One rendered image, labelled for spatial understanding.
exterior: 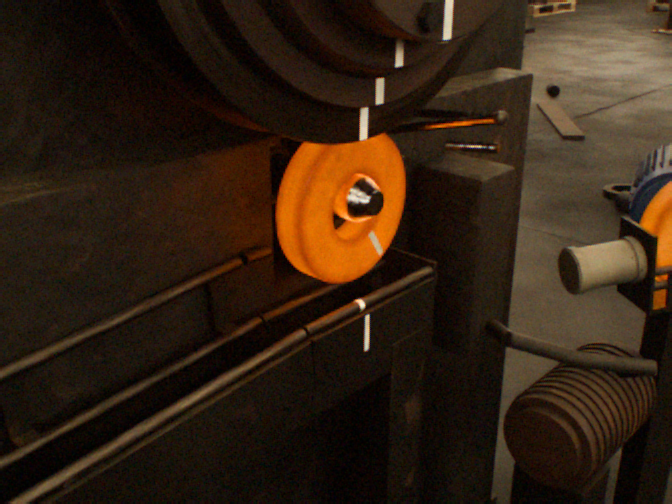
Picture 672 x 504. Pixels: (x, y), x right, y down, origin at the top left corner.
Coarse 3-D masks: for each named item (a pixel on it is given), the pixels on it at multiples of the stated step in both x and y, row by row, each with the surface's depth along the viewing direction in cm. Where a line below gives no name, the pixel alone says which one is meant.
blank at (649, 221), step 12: (660, 192) 94; (660, 204) 93; (648, 216) 94; (660, 216) 92; (648, 228) 94; (660, 228) 92; (660, 240) 93; (660, 252) 94; (660, 264) 95; (660, 276) 95
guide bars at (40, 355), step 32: (256, 256) 75; (192, 288) 70; (224, 288) 73; (320, 288) 81; (128, 320) 65; (224, 320) 74; (256, 320) 75; (288, 320) 79; (32, 352) 60; (64, 352) 62; (192, 352) 70; (0, 384) 58; (160, 384) 67; (96, 416) 63; (32, 448) 59; (32, 480) 61
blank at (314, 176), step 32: (320, 160) 67; (352, 160) 70; (384, 160) 74; (288, 192) 68; (320, 192) 68; (384, 192) 75; (288, 224) 68; (320, 224) 69; (352, 224) 76; (384, 224) 77; (288, 256) 71; (320, 256) 71; (352, 256) 74
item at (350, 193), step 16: (272, 160) 77; (288, 160) 76; (272, 176) 76; (352, 176) 71; (272, 192) 78; (352, 192) 70; (368, 192) 70; (336, 208) 71; (352, 208) 70; (368, 208) 70
